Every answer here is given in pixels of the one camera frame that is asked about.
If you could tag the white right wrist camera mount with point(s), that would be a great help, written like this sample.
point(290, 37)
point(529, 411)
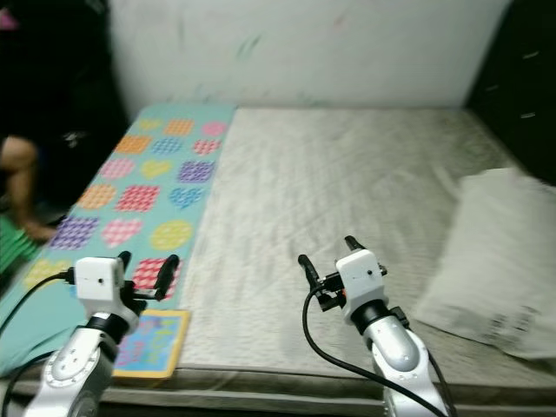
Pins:
point(360, 271)

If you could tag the black bag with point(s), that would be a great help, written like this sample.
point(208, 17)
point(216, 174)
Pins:
point(87, 161)

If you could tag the white printed pillow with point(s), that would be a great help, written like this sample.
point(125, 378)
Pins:
point(495, 261)

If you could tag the green plastic stool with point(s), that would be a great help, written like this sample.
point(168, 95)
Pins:
point(17, 248)

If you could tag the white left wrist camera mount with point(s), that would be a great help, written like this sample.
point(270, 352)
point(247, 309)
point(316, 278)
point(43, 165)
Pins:
point(95, 278)

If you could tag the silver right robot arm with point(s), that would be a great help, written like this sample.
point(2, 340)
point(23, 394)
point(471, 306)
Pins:
point(400, 356)

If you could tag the grey quilted mattress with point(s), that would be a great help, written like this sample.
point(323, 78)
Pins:
point(339, 191)

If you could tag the yellow-edged children's book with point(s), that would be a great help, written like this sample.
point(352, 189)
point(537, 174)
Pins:
point(161, 343)

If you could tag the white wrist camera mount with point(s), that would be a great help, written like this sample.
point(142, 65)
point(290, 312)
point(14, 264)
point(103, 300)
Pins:
point(360, 271)
point(95, 278)

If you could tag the dark tufted headboard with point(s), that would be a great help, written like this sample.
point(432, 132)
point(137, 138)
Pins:
point(517, 87)

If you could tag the teal blanket with coloured shapes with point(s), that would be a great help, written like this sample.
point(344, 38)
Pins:
point(156, 174)

